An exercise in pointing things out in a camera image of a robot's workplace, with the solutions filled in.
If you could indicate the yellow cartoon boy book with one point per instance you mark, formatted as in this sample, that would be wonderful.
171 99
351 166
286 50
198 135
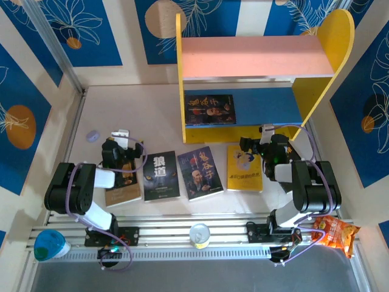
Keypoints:
243 179

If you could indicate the black wolf eye book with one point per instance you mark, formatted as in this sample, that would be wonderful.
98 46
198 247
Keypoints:
161 182

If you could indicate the brown scroll cover book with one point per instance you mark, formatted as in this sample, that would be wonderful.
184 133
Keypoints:
124 196

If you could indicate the purple old man book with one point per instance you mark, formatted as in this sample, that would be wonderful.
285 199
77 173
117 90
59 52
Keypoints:
199 176

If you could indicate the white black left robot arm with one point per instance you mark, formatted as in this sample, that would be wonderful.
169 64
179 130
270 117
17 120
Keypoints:
57 188

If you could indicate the small lavender cap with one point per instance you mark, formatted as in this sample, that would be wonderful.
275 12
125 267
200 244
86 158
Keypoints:
92 136

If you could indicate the dark red-print face book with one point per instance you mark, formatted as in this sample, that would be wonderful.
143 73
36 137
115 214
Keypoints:
209 109

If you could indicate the yellow pink blue bookshelf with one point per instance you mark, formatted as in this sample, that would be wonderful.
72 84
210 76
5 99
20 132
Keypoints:
252 54

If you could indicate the black controller board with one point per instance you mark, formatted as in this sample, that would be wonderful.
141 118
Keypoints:
279 254
109 252

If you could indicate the silver drink can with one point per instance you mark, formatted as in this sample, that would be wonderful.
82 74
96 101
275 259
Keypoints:
199 235

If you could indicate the orange snack bag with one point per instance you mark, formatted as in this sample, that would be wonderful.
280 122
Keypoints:
334 235

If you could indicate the blue green plastic container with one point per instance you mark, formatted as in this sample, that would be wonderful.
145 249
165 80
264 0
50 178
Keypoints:
48 246

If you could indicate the grey metal panel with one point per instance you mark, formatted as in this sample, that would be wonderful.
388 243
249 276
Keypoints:
197 276

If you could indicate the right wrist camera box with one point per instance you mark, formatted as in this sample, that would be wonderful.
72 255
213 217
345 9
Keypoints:
267 130

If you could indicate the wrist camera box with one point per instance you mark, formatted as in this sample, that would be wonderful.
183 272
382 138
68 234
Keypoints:
267 130
120 134

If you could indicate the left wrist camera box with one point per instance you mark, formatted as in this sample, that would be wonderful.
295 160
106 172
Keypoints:
120 134

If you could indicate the aluminium side rail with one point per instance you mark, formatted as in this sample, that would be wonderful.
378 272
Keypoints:
312 135
75 121

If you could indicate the aluminium rail bed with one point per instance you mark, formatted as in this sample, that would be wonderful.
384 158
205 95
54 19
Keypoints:
170 226

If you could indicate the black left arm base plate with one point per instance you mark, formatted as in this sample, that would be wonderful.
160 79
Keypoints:
130 235

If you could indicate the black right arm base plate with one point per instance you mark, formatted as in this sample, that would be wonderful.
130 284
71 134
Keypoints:
255 234

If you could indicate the aluminium corner post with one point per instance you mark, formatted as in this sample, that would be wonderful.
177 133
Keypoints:
342 3
51 39

